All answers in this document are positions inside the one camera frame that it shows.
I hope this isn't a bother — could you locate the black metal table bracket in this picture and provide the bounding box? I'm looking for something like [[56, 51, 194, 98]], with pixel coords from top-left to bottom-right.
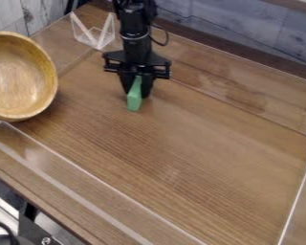
[[18, 202, 64, 245]]

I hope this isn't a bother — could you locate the wooden bowl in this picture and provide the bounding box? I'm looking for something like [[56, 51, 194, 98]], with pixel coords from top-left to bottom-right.
[[0, 32, 59, 122]]

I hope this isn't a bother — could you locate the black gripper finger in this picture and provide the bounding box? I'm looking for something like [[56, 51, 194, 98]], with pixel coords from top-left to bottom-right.
[[142, 75, 155, 99], [119, 73, 136, 93]]

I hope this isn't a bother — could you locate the clear acrylic tray wall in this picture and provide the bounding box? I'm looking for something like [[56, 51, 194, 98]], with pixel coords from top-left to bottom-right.
[[0, 19, 306, 245]]

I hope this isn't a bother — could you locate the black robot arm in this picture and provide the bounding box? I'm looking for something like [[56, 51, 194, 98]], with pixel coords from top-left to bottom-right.
[[103, 0, 172, 99]]

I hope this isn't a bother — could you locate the green rectangular stick block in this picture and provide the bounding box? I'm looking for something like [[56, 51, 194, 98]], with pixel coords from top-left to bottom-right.
[[128, 76, 143, 111]]

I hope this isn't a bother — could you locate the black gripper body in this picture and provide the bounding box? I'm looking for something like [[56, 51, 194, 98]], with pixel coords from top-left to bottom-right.
[[103, 32, 172, 79]]

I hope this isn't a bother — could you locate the clear acrylic corner bracket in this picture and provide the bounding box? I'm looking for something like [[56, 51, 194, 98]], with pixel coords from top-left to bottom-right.
[[71, 12, 116, 51]]

